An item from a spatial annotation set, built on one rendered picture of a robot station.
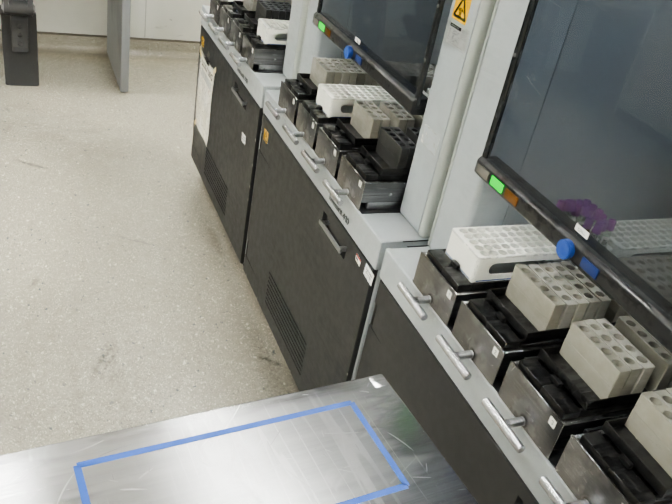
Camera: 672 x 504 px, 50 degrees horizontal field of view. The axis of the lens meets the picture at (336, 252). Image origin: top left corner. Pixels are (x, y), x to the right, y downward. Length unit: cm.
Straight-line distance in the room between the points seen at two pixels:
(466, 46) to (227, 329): 131
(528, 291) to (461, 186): 28
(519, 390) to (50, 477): 66
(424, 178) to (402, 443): 71
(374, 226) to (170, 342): 96
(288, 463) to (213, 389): 129
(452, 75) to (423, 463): 78
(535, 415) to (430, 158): 60
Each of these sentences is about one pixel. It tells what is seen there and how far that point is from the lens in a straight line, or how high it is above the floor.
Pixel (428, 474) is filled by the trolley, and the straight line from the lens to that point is 91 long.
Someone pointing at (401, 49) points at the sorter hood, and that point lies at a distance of 158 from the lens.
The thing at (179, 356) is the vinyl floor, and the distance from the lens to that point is 224.
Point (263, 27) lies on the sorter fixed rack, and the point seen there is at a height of 86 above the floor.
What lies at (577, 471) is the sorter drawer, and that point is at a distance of 107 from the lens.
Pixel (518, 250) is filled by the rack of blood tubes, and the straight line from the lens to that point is 132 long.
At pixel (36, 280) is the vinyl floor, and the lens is 255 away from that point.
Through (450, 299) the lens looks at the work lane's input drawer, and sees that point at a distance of 127.
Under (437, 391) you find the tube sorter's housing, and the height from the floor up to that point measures 61.
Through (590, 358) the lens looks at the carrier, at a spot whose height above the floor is 86.
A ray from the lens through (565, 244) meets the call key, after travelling 110.
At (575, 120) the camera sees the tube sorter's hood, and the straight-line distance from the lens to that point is 113.
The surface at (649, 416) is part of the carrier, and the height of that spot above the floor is 86.
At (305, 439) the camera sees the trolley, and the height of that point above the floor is 82.
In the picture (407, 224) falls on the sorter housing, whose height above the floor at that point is 73.
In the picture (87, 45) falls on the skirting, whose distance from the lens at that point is 463.
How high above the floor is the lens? 147
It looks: 31 degrees down
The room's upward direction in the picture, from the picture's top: 12 degrees clockwise
